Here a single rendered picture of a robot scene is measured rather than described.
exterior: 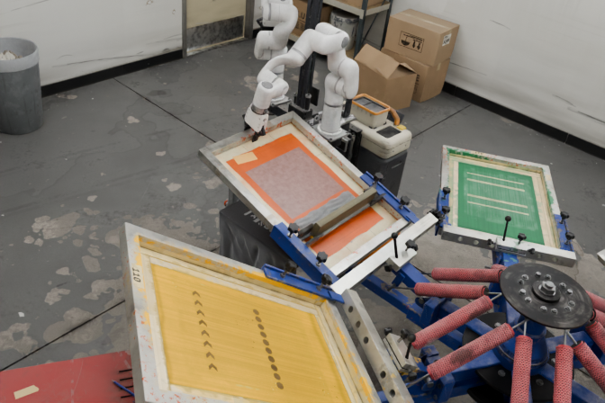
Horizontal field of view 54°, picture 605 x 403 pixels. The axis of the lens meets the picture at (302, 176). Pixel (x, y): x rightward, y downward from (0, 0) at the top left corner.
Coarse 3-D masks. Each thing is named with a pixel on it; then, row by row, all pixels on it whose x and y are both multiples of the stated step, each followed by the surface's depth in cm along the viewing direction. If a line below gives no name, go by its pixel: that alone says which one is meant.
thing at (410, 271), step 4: (408, 264) 235; (404, 268) 234; (408, 268) 234; (412, 268) 235; (396, 272) 235; (400, 272) 234; (404, 272) 232; (408, 272) 233; (412, 272) 234; (416, 272) 234; (408, 276) 232; (412, 276) 232; (416, 276) 233; (420, 276) 233; (424, 276) 234; (404, 280) 234; (408, 280) 232; (412, 280) 231; (416, 280) 231; (420, 280) 232; (424, 280) 233; (428, 280) 233; (408, 284) 233; (412, 284) 232
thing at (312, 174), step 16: (272, 144) 273; (288, 144) 277; (288, 160) 269; (304, 160) 272; (320, 160) 276; (304, 176) 265; (320, 176) 268; (336, 176) 271; (320, 192) 261; (336, 192) 264; (352, 192) 268; (368, 208) 264; (352, 224) 254; (368, 224) 257
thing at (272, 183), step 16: (256, 160) 263; (272, 160) 266; (256, 176) 256; (272, 176) 259; (288, 176) 262; (272, 192) 252; (288, 192) 255; (304, 192) 258; (272, 208) 246; (288, 208) 249; (304, 208) 252; (304, 240) 239; (320, 240) 242; (336, 240) 245
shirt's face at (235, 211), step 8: (224, 208) 274; (232, 208) 274; (240, 208) 275; (232, 216) 269; (240, 216) 270; (240, 224) 265; (248, 224) 266; (256, 224) 266; (256, 232) 262; (264, 232) 262; (264, 240) 258; (272, 240) 258; (280, 248) 254; (288, 256) 251; (296, 264) 247
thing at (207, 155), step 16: (288, 112) 287; (272, 128) 278; (304, 128) 283; (224, 144) 258; (240, 144) 267; (320, 144) 280; (208, 160) 250; (336, 160) 276; (224, 176) 246; (352, 176) 273; (240, 192) 242; (256, 208) 239; (384, 208) 266; (272, 224) 235; (400, 224) 257; (384, 240) 249; (352, 256) 236; (336, 272) 229
